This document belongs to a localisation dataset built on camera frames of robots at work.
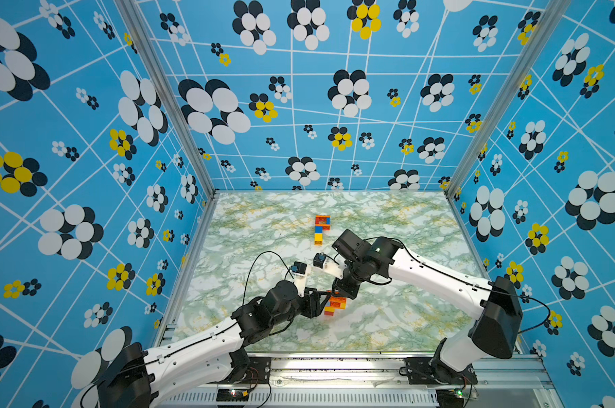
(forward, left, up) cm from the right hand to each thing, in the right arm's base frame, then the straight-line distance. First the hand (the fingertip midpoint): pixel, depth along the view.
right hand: (338, 287), depth 76 cm
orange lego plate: (+33, +5, -11) cm, 35 cm away
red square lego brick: (-4, +3, -12) cm, 13 cm away
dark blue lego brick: (+30, +6, -11) cm, 33 cm away
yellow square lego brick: (-4, +2, -8) cm, 9 cm away
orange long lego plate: (-4, +1, -2) cm, 4 cm away
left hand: (-2, +3, 0) cm, 3 cm away
